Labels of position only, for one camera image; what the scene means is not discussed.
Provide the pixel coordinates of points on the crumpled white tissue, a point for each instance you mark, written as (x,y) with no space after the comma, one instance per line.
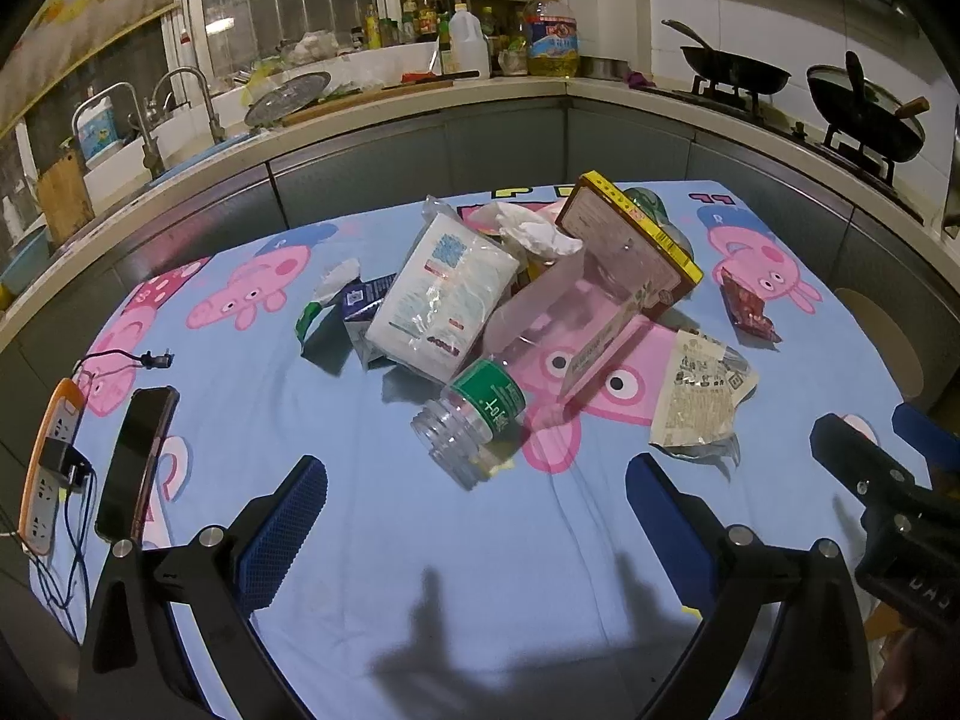
(532,232)

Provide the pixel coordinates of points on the white tissue pack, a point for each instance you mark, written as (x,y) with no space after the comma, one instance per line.
(442,285)

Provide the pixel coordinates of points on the kitchen counter with grey cabinets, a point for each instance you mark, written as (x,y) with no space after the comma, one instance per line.
(420,142)

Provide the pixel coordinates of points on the row of sauce bottles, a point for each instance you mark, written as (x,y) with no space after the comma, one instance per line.
(409,19)

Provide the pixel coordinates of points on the black smartphone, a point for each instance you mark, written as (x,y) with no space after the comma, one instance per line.
(135,457)

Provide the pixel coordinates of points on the blue milk carton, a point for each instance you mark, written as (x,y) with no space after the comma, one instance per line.
(360,307)

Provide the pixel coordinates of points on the black frying pan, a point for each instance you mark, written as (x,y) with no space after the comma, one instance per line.
(739,71)

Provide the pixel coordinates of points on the black wok with glass lid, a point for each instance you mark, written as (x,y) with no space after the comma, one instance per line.
(862,116)

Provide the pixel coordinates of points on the long wooden cutting board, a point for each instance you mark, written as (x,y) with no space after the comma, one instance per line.
(352,99)

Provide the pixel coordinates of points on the yellow-edged cardboard box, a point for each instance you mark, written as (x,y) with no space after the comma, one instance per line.
(630,240)

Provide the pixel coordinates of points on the gas stove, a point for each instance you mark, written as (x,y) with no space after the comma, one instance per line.
(795,135)

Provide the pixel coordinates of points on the wooden spice rack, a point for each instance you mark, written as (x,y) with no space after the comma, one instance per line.
(510,22)

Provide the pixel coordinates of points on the white plastic jug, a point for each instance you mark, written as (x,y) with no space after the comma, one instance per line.
(469,41)

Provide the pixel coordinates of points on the clear bottle with green label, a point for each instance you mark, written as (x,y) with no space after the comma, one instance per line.
(487,397)

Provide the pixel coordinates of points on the green foil bag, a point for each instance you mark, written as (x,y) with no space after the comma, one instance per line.
(652,202)

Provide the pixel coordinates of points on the metal faucet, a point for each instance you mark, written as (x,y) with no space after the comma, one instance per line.
(202,90)
(139,112)

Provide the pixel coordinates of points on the small wooden cutting board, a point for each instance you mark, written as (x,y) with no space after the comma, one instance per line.
(66,195)

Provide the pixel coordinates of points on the white sink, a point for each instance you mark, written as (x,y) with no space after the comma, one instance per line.
(187,135)

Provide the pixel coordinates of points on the green and white wrapper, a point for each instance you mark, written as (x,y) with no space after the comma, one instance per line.
(334,281)

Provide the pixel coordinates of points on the metal pot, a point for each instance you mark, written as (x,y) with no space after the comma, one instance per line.
(604,67)

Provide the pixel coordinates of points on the blue basin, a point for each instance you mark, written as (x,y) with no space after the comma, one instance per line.
(26,262)

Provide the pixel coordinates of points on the purple cloth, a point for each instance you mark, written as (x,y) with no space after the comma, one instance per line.
(639,79)

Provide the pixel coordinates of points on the patterned wall cloth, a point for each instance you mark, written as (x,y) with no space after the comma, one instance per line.
(97,0)

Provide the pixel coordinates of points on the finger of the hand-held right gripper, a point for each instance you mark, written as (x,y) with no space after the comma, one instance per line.
(847,442)
(930,435)

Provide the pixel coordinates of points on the large cooking oil bottle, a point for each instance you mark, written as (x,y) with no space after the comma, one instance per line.
(551,41)

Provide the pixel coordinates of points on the blue and white detergent jug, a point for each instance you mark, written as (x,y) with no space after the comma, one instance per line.
(97,131)

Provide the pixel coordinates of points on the black charger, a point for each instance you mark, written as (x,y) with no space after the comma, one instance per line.
(60,457)

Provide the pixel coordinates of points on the beige printed wrapper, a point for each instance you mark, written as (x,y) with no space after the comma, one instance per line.
(697,390)

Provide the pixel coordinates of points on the red snack packet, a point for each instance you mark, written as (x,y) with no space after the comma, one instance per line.
(746,307)

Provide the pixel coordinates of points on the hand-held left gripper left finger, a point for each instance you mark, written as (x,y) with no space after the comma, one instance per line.
(281,532)

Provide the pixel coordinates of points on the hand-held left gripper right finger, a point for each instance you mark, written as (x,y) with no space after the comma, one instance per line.
(667,532)

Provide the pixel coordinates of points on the orange and white power strip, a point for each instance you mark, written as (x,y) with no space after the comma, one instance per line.
(64,405)

